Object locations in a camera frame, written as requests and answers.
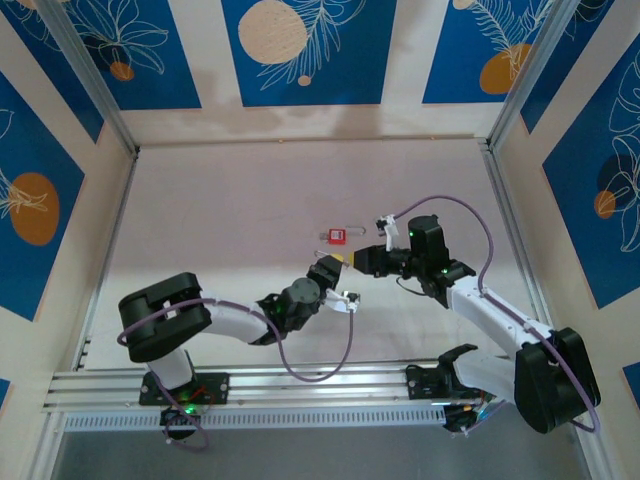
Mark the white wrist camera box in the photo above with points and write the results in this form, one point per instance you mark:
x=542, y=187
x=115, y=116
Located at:
x=387, y=222
x=345, y=300

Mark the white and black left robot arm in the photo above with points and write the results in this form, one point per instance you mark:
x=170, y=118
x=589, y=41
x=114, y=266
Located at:
x=160, y=315

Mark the black controller board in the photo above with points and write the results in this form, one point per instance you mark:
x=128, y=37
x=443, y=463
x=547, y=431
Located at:
x=462, y=417
x=180, y=420

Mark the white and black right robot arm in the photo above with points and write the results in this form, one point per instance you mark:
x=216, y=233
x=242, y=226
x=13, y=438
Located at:
x=555, y=380

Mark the aluminium frame post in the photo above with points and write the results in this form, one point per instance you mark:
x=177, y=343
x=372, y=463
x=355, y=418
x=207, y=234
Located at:
x=92, y=75
x=587, y=455
x=47, y=450
x=537, y=75

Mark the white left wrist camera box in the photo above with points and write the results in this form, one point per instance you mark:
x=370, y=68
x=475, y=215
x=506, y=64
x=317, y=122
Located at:
x=345, y=300

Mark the aluminium mounting rail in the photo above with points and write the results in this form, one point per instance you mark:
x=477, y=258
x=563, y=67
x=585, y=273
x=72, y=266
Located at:
x=320, y=385

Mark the aluminium side rail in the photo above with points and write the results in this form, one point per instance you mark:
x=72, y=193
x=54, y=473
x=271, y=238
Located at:
x=496, y=175
x=118, y=225

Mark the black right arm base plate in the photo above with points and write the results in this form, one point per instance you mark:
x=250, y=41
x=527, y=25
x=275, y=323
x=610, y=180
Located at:
x=420, y=382

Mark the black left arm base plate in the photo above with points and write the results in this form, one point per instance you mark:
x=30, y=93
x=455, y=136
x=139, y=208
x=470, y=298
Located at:
x=220, y=387

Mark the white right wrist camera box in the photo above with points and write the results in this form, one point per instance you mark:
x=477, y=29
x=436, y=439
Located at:
x=387, y=222

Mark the red padlock with steel shackle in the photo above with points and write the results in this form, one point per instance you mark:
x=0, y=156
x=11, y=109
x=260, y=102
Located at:
x=337, y=236

